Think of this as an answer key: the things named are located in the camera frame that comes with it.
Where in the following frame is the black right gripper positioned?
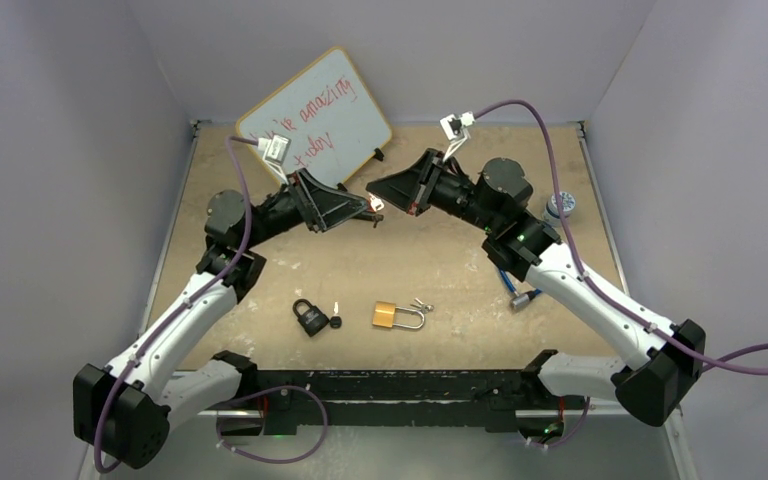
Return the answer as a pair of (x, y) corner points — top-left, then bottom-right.
(367, 150), (500, 233)

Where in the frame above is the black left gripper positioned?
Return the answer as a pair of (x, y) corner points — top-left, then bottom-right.
(243, 169), (369, 250)

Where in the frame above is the black-headed key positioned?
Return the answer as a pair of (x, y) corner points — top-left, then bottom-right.
(329, 301), (343, 329)

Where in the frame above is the blue cable lock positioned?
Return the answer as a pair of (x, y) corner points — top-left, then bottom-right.
(497, 269), (542, 312)

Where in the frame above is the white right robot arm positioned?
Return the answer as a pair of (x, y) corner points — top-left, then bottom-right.
(366, 149), (706, 427)

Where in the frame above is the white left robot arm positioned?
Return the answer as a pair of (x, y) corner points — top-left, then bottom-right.
(72, 169), (383, 474)

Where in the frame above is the silver key bunch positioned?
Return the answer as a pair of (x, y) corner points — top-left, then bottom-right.
(411, 298), (435, 313)

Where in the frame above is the white dry-erase board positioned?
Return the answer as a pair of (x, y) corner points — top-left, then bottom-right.
(236, 46), (393, 187)

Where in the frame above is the brass padlock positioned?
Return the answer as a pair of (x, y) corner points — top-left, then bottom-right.
(371, 301), (426, 330)

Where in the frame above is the black padlock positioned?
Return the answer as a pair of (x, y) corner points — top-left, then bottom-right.
(292, 298), (330, 337)

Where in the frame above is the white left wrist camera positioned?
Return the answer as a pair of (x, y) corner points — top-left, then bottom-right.
(257, 135), (290, 184)

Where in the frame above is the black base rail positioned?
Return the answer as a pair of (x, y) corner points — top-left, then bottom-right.
(193, 368), (591, 439)

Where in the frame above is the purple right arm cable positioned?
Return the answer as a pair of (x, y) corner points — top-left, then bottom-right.
(473, 99), (768, 378)

